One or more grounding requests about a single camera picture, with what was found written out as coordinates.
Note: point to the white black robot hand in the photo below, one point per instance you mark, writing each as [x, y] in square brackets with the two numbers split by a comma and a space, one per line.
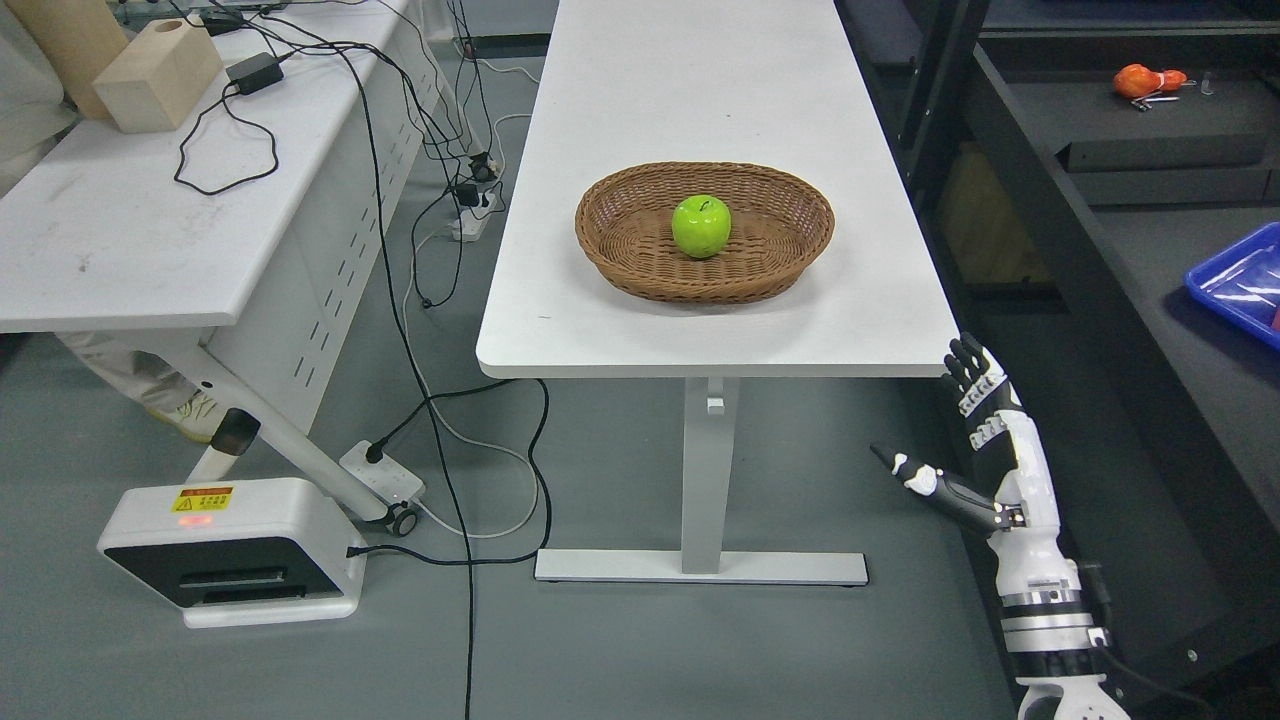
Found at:
[1021, 523]

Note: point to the green apple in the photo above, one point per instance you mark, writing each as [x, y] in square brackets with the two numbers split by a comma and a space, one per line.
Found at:
[701, 226]

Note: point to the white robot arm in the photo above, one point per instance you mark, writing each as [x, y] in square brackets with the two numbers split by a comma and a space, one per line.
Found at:
[1055, 648]

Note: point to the black metal shelf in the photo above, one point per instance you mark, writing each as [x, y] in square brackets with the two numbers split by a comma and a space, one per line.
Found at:
[1064, 220]

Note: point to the orange toy on shelf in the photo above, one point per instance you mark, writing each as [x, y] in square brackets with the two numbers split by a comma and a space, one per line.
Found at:
[1141, 86]

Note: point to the blue plastic tray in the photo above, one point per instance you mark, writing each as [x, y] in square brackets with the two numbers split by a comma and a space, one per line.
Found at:
[1241, 284]

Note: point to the brown wicker basket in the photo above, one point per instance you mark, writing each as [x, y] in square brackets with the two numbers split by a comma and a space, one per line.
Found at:
[779, 226]

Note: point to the white centre table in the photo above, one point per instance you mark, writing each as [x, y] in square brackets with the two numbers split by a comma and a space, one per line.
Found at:
[772, 83]

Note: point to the white power strip far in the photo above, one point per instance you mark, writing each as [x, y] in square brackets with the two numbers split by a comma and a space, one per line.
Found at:
[472, 221]

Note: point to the white floor power strip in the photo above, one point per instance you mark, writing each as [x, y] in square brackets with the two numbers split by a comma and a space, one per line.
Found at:
[385, 477]

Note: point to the white machine base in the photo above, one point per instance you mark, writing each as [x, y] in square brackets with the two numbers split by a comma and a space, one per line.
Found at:
[246, 552]

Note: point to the white side desk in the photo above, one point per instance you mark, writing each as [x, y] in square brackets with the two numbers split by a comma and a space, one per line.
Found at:
[238, 248]

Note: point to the black power adapter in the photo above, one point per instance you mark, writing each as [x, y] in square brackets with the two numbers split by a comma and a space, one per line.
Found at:
[255, 73]

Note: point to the wooden block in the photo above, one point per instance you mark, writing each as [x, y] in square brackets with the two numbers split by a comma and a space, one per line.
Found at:
[155, 83]

